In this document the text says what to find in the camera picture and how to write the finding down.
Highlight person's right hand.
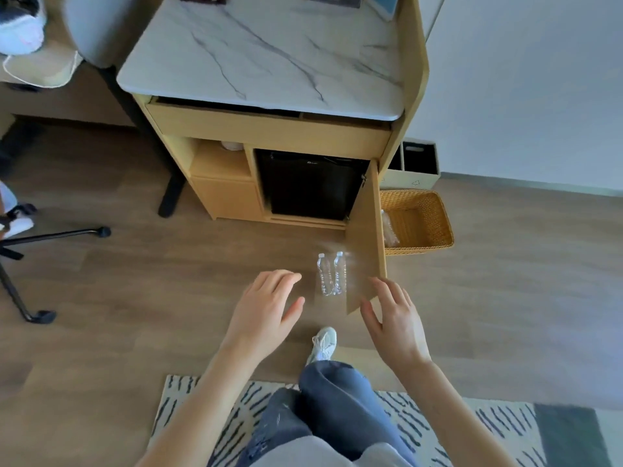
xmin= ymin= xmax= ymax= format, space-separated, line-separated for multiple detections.
xmin=360 ymin=277 xmax=432 ymax=373

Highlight person's left hand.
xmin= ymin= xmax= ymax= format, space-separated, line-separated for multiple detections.
xmin=221 ymin=269 xmax=306 ymax=365

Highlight person's left forearm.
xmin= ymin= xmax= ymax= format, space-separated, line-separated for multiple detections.
xmin=135 ymin=342 xmax=266 ymax=467

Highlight person's right forearm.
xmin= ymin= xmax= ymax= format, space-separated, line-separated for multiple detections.
xmin=392 ymin=357 xmax=518 ymax=467

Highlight white sneaker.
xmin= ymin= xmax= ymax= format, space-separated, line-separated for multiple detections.
xmin=306 ymin=327 xmax=338 ymax=365

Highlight clear plastic water bottle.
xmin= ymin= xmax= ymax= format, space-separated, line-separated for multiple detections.
xmin=333 ymin=251 xmax=348 ymax=295
xmin=316 ymin=253 xmax=334 ymax=297

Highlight crumpled clear plastic bottle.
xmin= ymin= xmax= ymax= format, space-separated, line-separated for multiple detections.
xmin=380 ymin=209 xmax=400 ymax=248

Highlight wooden cabinet door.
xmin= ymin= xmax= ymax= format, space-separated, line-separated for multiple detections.
xmin=345 ymin=160 xmax=388 ymax=316

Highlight woven wicker basket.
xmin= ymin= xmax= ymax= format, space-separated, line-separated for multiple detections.
xmin=379 ymin=189 xmax=455 ymax=257

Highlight blue jeans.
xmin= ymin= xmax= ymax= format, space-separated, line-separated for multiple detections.
xmin=234 ymin=361 xmax=420 ymax=467

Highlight beige two-slot sorting bin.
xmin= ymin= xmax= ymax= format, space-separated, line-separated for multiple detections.
xmin=382 ymin=138 xmax=442 ymax=191

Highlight black mini fridge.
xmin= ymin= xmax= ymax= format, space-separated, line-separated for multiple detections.
xmin=255 ymin=149 xmax=371 ymax=221

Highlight cream rug with dark strokes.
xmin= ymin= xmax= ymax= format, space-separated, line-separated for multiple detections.
xmin=147 ymin=374 xmax=623 ymax=467

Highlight wooden cabinet with marble top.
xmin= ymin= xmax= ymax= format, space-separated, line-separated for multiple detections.
xmin=116 ymin=0 xmax=430 ymax=233

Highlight black tripod stand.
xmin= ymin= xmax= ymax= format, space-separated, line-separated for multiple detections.
xmin=0 ymin=204 xmax=112 ymax=325

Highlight blue book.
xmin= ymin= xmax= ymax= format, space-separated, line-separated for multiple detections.
xmin=367 ymin=0 xmax=400 ymax=21

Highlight wooden desk with black legs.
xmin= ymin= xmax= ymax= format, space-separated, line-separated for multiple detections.
xmin=0 ymin=58 xmax=187 ymax=220

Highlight grey upholstered chair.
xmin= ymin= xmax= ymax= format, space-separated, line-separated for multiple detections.
xmin=62 ymin=0 xmax=169 ymax=69

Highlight white rounded object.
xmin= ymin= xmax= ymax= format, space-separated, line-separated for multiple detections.
xmin=0 ymin=0 xmax=48 ymax=57

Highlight white strapped object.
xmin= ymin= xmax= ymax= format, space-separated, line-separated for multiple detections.
xmin=0 ymin=182 xmax=36 ymax=240

